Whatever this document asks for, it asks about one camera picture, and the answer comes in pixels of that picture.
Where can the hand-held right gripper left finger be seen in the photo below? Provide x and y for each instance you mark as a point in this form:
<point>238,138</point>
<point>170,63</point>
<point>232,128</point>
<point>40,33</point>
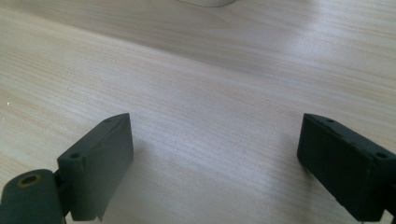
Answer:
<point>96,174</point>

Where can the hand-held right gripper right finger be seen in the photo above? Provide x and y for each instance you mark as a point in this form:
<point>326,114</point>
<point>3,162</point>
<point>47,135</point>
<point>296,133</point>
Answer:
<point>345,174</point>

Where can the white round container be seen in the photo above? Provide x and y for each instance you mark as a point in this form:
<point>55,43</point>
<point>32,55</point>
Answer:
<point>207,2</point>

